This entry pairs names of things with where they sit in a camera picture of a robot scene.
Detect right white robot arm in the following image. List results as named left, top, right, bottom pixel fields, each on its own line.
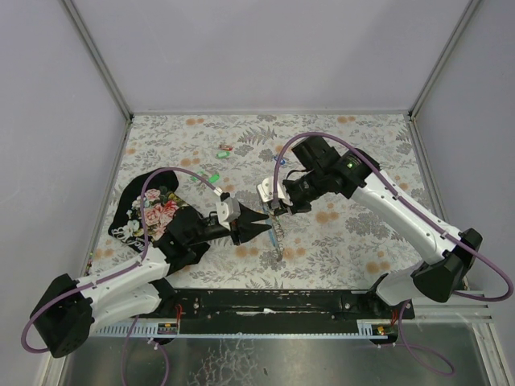
left=257, top=136, right=483, bottom=306

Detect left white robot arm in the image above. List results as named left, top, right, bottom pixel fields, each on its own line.
left=30, top=200, right=271, bottom=358

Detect green key tag middle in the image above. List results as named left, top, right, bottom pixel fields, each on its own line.
left=208, top=174, right=220, bottom=183

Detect floral table mat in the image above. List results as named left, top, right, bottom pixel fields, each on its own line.
left=104, top=113, right=431, bottom=290

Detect black floral cloth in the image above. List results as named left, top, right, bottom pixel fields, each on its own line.
left=108, top=171, right=200, bottom=253

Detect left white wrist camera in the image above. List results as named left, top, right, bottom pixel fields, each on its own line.
left=216, top=193, right=241, bottom=224

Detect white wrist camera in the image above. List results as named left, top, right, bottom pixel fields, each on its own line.
left=216, top=193, right=241, bottom=224
left=256, top=177, right=290, bottom=205

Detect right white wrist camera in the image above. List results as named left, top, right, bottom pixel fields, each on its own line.
left=256, top=177, right=290, bottom=205

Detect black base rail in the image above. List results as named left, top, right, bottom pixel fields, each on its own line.
left=150, top=289, right=402, bottom=335

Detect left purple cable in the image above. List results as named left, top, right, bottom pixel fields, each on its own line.
left=19, top=167, right=225, bottom=386

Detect right white cable duct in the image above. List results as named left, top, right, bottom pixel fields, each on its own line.
left=356, top=320, right=398, bottom=342

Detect white cable duct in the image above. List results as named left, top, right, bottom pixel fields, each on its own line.
left=356, top=320, right=398, bottom=342
left=90, top=320, right=180, bottom=339

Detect left white cable duct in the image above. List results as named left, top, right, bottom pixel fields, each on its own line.
left=90, top=320, right=180, bottom=339

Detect left aluminium frame post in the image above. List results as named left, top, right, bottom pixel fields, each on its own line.
left=60, top=0, right=134, bottom=121

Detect aluminium frame post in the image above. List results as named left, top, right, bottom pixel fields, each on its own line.
left=60, top=0, right=134, bottom=121
left=408, top=0, right=483, bottom=121

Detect right aluminium frame post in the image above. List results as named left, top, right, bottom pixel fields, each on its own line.
left=408, top=0, right=483, bottom=121

